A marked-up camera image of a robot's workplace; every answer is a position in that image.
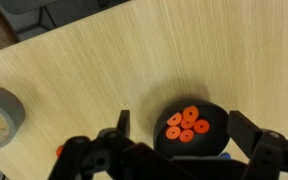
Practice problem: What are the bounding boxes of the grey duct tape roll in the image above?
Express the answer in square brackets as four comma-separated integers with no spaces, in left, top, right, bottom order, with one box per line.
[0,85,26,152]

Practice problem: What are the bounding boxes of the blue disc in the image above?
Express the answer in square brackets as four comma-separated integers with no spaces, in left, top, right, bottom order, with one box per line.
[218,151,232,160]

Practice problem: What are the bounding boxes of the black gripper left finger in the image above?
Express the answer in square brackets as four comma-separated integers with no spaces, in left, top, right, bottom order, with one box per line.
[47,109,177,180]

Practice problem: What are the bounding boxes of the black bowl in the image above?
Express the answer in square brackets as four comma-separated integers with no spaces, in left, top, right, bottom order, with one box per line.
[152,98,232,159]

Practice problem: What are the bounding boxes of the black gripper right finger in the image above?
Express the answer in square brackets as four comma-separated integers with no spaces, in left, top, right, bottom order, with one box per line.
[226,110,288,180]

